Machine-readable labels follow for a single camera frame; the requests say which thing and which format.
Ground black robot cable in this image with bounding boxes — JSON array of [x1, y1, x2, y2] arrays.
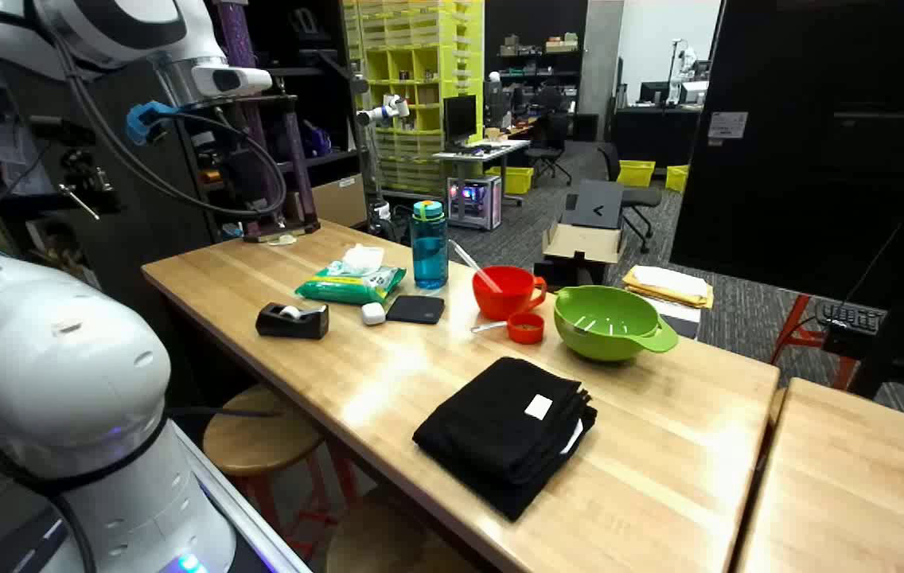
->
[[41, 28, 289, 227]]

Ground small red measuring cup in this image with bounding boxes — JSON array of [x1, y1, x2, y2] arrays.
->
[[472, 307, 546, 347]]

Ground grey background desk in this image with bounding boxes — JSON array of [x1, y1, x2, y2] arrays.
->
[[428, 137, 532, 177]]

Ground white paper sign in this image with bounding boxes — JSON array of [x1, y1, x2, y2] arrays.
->
[[705, 108, 751, 145]]

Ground white plastic spoon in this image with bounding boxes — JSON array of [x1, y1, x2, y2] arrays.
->
[[448, 239, 506, 296]]

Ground black flat wallet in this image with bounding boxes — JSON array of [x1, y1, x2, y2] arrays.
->
[[383, 293, 448, 327]]

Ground open cardboard box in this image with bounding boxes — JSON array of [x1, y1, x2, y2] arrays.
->
[[541, 220, 629, 267]]

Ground yellow bin shelving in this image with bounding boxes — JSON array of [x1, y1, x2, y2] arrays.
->
[[341, 0, 487, 201]]

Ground round wooden stool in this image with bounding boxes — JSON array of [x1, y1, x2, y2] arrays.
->
[[199, 381, 360, 536], [321, 483, 477, 573]]

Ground green bowl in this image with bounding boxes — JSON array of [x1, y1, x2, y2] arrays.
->
[[551, 284, 680, 367]]

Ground blue water bottle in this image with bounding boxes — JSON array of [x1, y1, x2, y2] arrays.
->
[[411, 197, 453, 293]]

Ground black folded cloth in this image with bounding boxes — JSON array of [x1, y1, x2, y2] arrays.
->
[[411, 354, 602, 526]]

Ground red metal stand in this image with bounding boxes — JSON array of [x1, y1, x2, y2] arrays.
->
[[767, 293, 861, 394]]

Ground black tape dispenser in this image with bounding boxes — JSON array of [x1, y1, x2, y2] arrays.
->
[[255, 299, 331, 343]]

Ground green pack of wipes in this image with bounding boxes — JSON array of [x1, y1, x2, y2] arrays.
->
[[292, 245, 411, 310]]

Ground black computer monitor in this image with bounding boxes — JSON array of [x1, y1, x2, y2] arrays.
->
[[441, 93, 480, 145]]

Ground wooden board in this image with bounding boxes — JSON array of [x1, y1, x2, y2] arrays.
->
[[620, 264, 716, 311]]

